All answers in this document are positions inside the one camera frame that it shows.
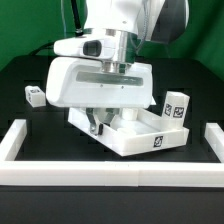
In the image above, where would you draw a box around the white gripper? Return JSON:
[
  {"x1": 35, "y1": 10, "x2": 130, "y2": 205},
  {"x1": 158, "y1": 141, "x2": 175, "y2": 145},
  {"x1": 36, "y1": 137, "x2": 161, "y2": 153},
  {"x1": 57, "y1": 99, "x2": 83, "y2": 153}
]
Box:
[{"x1": 46, "y1": 33, "x2": 153, "y2": 136}]

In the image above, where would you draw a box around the white square table top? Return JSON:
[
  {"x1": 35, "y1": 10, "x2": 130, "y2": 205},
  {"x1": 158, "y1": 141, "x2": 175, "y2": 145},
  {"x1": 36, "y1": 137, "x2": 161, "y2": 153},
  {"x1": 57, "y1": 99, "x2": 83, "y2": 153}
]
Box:
[{"x1": 68, "y1": 108, "x2": 189, "y2": 156}]

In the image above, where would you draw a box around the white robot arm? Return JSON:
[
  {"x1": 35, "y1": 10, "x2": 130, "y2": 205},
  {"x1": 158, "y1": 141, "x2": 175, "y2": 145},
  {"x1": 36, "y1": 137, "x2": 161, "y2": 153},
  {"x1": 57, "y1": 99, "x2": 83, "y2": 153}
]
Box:
[{"x1": 46, "y1": 0, "x2": 189, "y2": 135}]

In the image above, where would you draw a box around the white U-shaped fence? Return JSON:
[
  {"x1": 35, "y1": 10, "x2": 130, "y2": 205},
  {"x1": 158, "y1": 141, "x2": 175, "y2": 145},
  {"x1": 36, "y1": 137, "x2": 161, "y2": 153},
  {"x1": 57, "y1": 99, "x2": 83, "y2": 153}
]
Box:
[{"x1": 0, "y1": 119, "x2": 224, "y2": 188}]

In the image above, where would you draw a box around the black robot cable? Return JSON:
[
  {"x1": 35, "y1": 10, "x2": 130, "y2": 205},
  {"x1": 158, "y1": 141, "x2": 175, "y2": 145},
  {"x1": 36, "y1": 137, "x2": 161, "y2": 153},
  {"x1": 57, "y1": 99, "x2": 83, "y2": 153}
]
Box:
[{"x1": 29, "y1": 0, "x2": 84, "y2": 57}]

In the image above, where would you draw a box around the thin grey cable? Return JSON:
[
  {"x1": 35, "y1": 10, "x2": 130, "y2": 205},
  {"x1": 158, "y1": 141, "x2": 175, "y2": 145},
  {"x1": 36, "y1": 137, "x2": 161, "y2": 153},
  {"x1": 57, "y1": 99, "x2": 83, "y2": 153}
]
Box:
[{"x1": 60, "y1": 0, "x2": 69, "y2": 40}]

